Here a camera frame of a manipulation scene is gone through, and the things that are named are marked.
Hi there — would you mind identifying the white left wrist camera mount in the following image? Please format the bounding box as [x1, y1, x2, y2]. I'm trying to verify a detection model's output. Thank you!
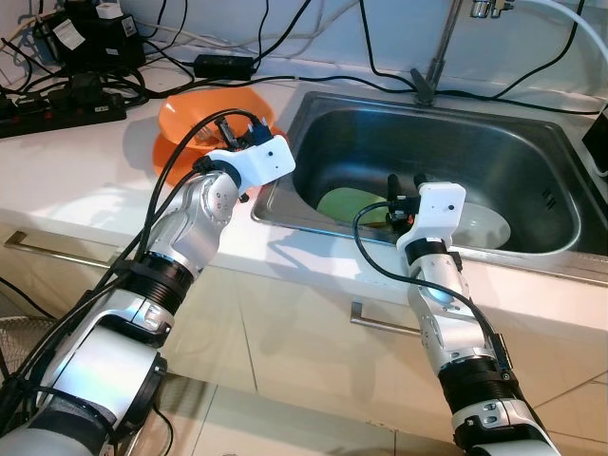
[206, 135, 295, 186]

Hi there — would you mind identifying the green plate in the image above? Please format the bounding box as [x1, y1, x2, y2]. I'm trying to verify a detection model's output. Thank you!
[316, 187, 395, 229]

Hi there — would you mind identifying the white water hose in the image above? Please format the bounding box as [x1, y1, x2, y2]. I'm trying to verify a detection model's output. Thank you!
[513, 0, 608, 67]

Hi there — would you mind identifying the black cable along countertop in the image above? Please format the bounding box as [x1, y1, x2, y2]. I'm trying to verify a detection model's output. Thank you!
[128, 72, 608, 115]

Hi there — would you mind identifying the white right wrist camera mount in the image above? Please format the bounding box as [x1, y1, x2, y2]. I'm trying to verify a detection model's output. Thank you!
[397, 183, 466, 267]

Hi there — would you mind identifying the stainless steel sink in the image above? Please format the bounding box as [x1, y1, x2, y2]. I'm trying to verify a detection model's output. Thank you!
[252, 90, 608, 286]

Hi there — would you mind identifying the black device with white label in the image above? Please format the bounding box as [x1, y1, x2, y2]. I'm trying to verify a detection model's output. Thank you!
[33, 0, 148, 75]

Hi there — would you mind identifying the black power strip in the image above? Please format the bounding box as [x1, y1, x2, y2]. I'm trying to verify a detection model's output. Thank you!
[0, 90, 127, 141]

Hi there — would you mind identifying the white bowl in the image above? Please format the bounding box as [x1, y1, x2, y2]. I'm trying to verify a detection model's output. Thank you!
[454, 204, 512, 253]

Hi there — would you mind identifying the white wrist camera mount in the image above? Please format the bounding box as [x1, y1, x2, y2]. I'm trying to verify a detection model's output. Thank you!
[397, 183, 466, 267]
[206, 135, 295, 186]

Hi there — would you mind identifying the metal handle below sink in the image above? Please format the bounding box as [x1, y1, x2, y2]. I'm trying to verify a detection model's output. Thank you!
[350, 302, 514, 345]

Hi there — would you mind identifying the black power adapter brick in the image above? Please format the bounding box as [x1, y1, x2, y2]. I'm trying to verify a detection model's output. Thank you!
[194, 54, 256, 79]

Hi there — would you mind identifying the metal faucet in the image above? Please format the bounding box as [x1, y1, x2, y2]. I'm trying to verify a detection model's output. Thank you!
[411, 0, 514, 105]

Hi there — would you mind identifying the long metal drawer handle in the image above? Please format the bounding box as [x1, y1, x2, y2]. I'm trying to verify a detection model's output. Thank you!
[3, 231, 124, 272]

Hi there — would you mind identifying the orange plastic bowl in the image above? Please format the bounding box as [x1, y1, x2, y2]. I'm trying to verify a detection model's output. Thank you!
[157, 88, 276, 153]

